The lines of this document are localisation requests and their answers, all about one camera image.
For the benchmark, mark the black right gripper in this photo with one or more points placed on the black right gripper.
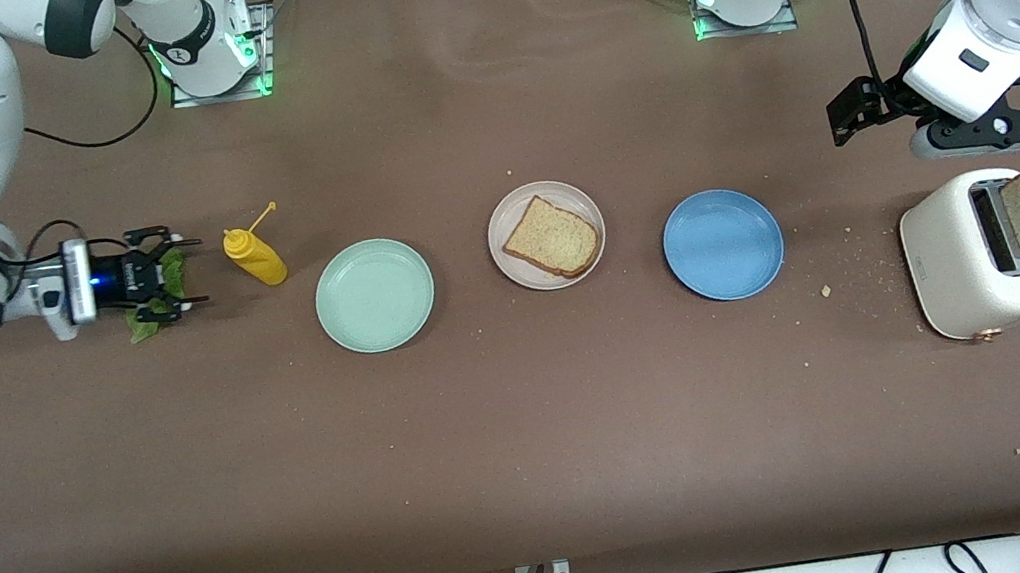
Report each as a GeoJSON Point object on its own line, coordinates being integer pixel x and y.
{"type": "Point", "coordinates": [121, 279]}

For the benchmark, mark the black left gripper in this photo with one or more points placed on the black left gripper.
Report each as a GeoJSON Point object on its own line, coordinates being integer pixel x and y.
{"type": "Point", "coordinates": [890, 97]}

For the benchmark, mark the green lettuce leaf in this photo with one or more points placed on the green lettuce leaf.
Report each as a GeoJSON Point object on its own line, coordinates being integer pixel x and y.
{"type": "Point", "coordinates": [142, 326]}

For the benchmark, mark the yellow mustard squeeze bottle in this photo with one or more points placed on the yellow mustard squeeze bottle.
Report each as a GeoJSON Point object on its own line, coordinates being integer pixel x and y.
{"type": "Point", "coordinates": [262, 261]}

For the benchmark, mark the light bread slice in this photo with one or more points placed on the light bread slice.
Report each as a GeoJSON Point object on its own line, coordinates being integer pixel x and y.
{"type": "Point", "coordinates": [553, 237]}

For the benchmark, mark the blue plate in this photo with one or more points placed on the blue plate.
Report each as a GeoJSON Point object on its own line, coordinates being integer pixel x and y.
{"type": "Point", "coordinates": [723, 244]}

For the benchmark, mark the mint green plate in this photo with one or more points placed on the mint green plate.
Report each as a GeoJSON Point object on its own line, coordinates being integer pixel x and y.
{"type": "Point", "coordinates": [375, 296]}

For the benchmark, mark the beige plate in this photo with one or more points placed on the beige plate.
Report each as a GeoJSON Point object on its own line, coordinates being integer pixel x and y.
{"type": "Point", "coordinates": [528, 274]}

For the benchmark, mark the white toaster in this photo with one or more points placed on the white toaster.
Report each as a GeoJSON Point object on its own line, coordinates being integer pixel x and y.
{"type": "Point", "coordinates": [946, 262]}

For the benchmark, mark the black left camera bracket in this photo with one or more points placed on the black left camera bracket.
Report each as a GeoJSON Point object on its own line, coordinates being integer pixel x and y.
{"type": "Point", "coordinates": [967, 129]}

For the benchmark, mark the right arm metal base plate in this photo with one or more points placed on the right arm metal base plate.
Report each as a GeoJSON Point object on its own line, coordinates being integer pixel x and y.
{"type": "Point", "coordinates": [189, 101]}

